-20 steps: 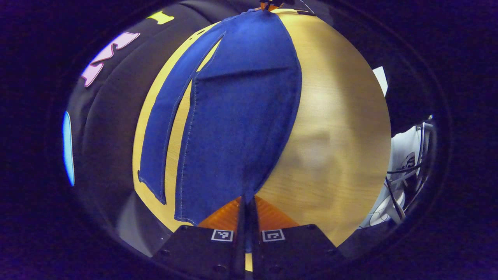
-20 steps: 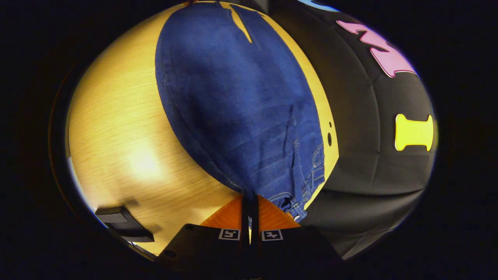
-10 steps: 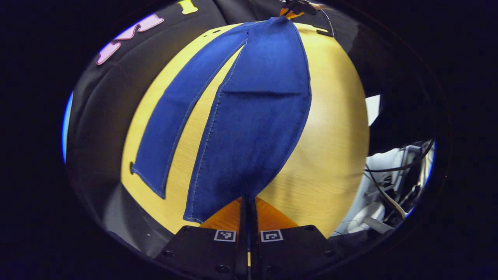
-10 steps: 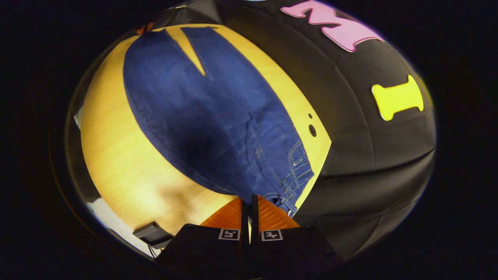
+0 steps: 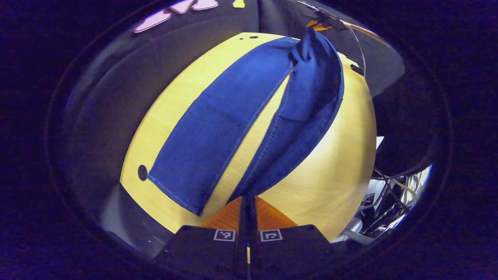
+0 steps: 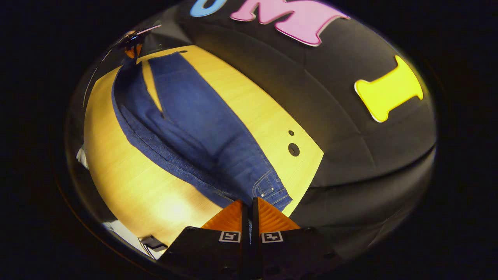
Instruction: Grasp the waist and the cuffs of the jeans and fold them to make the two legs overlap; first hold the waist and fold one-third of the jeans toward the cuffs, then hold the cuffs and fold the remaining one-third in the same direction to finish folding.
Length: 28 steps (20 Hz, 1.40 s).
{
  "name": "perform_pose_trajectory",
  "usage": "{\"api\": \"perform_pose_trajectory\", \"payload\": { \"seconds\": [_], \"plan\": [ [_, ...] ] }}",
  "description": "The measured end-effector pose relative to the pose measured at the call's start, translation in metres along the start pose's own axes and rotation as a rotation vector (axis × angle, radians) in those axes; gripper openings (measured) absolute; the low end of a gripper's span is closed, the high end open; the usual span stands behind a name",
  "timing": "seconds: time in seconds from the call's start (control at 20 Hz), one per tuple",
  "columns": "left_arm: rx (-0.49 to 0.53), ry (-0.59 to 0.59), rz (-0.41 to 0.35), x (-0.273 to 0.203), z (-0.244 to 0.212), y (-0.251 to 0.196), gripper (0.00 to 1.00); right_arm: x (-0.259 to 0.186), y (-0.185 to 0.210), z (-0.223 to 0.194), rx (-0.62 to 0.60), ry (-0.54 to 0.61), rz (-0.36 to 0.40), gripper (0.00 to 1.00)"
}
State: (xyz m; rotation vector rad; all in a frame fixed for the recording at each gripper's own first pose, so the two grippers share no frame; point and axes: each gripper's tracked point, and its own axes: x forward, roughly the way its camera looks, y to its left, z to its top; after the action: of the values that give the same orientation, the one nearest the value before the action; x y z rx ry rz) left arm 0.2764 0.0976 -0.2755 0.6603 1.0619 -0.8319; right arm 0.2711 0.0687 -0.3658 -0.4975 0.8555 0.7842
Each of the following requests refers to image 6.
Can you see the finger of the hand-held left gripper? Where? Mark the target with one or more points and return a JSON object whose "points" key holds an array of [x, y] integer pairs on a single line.
{"points": [[133, 51]]}

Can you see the small black object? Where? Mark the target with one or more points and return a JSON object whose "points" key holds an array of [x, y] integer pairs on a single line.
{"points": [[153, 243]]}

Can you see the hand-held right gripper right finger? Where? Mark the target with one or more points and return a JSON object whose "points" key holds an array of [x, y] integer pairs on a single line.
{"points": [[288, 252]]}

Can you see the blue denim jeans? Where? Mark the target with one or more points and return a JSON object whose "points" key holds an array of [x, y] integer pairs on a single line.
{"points": [[202, 128]]}

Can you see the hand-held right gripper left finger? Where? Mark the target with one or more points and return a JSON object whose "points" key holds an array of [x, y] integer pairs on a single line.
{"points": [[218, 252]]}

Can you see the black backdrop cloth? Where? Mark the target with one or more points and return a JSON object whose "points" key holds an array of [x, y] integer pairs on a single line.
{"points": [[330, 136]]}

